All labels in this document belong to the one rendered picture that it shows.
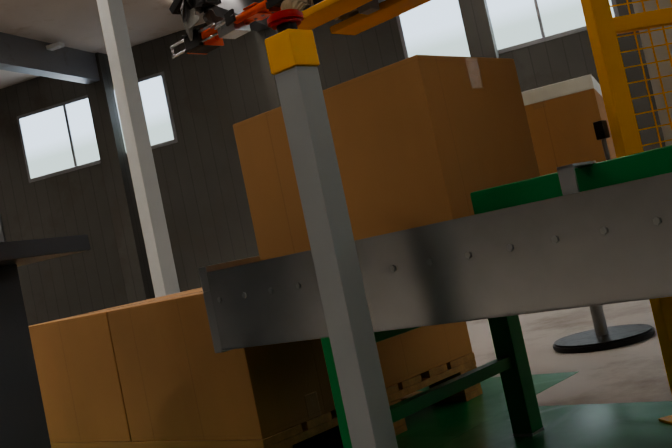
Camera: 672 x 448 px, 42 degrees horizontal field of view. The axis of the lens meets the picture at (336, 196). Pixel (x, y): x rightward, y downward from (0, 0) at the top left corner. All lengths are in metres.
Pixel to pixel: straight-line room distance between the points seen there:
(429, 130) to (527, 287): 0.44
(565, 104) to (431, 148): 1.60
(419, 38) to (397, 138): 9.35
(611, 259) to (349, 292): 0.46
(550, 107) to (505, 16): 7.67
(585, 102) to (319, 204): 1.93
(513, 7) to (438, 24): 0.93
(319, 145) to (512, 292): 0.44
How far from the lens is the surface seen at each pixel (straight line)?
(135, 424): 2.80
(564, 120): 3.41
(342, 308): 1.61
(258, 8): 2.42
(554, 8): 10.99
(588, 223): 1.52
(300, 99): 1.63
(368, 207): 1.97
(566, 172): 1.56
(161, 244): 5.92
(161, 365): 2.63
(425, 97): 1.86
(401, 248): 1.74
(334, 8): 2.12
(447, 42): 11.15
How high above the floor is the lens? 0.59
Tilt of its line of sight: 3 degrees up
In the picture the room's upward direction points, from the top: 12 degrees counter-clockwise
